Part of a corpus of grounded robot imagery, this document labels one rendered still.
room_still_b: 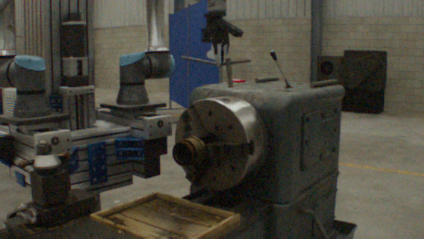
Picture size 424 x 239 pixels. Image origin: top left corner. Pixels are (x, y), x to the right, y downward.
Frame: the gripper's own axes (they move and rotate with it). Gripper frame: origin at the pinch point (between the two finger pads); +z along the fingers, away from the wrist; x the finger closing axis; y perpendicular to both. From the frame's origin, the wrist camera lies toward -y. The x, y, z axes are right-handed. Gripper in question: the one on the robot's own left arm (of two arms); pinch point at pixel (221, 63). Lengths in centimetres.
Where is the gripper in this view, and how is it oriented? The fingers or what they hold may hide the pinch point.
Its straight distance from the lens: 163.7
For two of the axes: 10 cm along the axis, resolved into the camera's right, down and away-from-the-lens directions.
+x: -6.0, 1.3, -7.9
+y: -8.0, -1.0, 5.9
